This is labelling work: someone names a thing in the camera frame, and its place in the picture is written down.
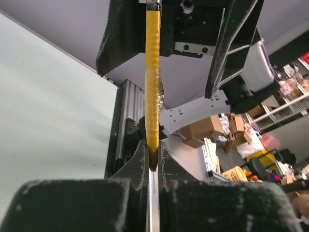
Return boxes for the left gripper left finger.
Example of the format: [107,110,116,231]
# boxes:
[0,140,148,232]

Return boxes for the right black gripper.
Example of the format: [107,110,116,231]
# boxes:
[96,0,264,99]

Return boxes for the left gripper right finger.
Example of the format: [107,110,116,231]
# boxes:
[158,142,302,232]

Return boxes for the yellow utility knife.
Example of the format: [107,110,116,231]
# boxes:
[144,0,165,232]

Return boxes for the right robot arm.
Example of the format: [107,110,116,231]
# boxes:
[96,0,309,139]

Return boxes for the background cardboard boxes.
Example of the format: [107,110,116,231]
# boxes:
[178,113,253,153]

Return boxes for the aluminium front cross rail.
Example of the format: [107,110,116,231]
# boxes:
[116,80,144,165]

